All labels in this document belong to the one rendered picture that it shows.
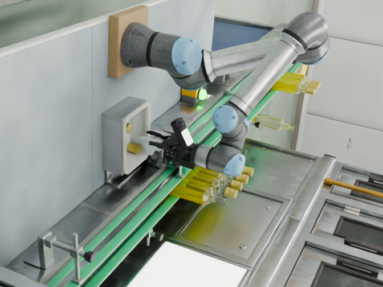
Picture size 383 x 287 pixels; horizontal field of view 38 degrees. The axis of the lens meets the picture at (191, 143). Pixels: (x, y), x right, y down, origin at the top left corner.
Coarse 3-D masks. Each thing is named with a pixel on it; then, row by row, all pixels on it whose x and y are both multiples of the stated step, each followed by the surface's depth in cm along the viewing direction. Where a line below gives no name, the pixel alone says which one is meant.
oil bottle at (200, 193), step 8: (184, 184) 208; (192, 184) 208; (200, 184) 208; (176, 192) 209; (184, 192) 208; (192, 192) 206; (200, 192) 204; (208, 192) 204; (192, 200) 208; (200, 200) 206; (208, 200) 205
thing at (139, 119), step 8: (144, 104) 194; (136, 112) 189; (144, 112) 199; (128, 120) 201; (136, 120) 201; (144, 120) 200; (136, 128) 203; (144, 128) 202; (128, 136) 204; (136, 136) 204; (136, 144) 206; (144, 144) 205; (128, 152) 206; (144, 152) 206; (128, 160) 201; (136, 160) 202; (144, 160) 204; (128, 168) 197
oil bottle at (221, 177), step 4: (196, 168) 218; (200, 168) 218; (204, 168) 218; (196, 172) 216; (200, 172) 216; (204, 172) 216; (208, 172) 216; (212, 172) 216; (216, 172) 216; (212, 176) 214; (216, 176) 214; (220, 176) 214; (224, 176) 215; (220, 180) 213; (224, 180) 214
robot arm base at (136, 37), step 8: (136, 24) 182; (128, 32) 179; (136, 32) 180; (144, 32) 180; (152, 32) 181; (128, 40) 179; (136, 40) 179; (144, 40) 179; (152, 40) 178; (120, 48) 180; (128, 48) 179; (136, 48) 179; (144, 48) 179; (128, 56) 180; (136, 56) 180; (144, 56) 180; (128, 64) 183; (136, 64) 184; (144, 64) 183
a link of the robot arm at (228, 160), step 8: (216, 152) 179; (224, 152) 178; (232, 152) 178; (240, 152) 180; (208, 160) 179; (216, 160) 178; (224, 160) 178; (232, 160) 177; (240, 160) 177; (208, 168) 181; (216, 168) 179; (224, 168) 178; (232, 168) 177; (240, 168) 178
